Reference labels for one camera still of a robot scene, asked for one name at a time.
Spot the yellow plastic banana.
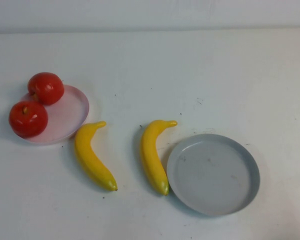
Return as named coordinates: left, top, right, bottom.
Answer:
left=139, top=119, right=178, bottom=197
left=74, top=120, right=119, bottom=193

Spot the red plastic apple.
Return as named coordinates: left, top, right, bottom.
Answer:
left=27, top=72, right=65, bottom=106
left=8, top=100, right=49, bottom=139

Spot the pink round plate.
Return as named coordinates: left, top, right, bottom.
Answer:
left=19, top=84, right=90, bottom=147

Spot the grey round plate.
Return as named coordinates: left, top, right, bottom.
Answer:
left=166, top=133, right=261, bottom=216

